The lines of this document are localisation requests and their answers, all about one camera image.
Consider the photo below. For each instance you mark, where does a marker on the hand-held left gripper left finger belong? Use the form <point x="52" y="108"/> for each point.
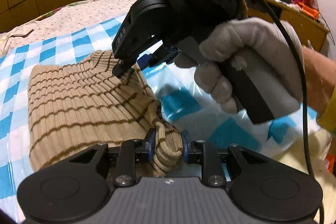
<point x="151" y="140"/>

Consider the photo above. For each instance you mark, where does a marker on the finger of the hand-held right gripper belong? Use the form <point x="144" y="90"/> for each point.
<point x="122" y="66"/>
<point x="157" y="57"/>

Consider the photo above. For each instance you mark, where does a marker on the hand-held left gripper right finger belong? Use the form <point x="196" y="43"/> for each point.
<point x="184" y="143"/>

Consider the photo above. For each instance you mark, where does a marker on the tan brown-striped ribbed sweater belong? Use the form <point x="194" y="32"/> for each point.
<point x="78" y="98"/>

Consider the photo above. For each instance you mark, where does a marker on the person's right forearm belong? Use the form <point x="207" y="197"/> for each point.
<point x="319" y="74"/>

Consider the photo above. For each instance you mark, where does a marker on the person's right hand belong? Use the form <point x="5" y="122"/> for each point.
<point x="262" y="32"/>

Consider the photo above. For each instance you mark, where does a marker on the blue white checkered plastic sheet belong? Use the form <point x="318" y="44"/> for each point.
<point x="228" y="134"/>

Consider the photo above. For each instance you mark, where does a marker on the wooden nightstand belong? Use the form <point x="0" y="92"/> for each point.
<point x="294" y="20"/>

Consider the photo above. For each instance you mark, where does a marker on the orange toy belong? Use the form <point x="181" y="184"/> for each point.
<point x="309" y="10"/>

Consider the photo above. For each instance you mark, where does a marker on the cream blanket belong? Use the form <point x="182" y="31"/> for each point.
<point x="321" y="166"/>

